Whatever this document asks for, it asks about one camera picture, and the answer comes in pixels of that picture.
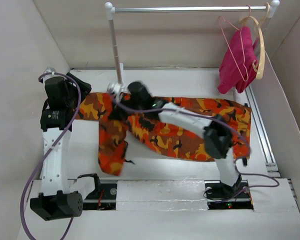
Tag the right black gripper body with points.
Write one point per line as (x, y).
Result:
(131, 102)

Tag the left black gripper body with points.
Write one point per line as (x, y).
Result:
(71, 99)

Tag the orange camouflage trousers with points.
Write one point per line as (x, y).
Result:
(165, 139)

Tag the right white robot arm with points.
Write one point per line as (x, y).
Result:
(214, 131)

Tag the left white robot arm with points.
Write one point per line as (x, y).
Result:
(57, 199)

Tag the beige plastic hanger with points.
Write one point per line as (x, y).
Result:
(259, 69)

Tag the white and silver clothes rack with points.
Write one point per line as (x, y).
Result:
(176, 46)

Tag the magenta hanging garment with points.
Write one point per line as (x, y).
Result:
(240, 86)

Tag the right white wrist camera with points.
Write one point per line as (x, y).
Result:
(117, 90)

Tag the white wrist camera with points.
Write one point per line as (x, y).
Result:
(117, 90)
(50, 71)

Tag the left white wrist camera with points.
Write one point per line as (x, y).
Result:
(50, 71)

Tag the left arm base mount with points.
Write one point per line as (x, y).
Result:
(104, 200)

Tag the pink wire hanger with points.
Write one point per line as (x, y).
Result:
(238, 57)

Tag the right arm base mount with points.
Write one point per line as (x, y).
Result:
(217, 199)

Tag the aluminium side rail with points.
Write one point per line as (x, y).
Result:
(270, 161)

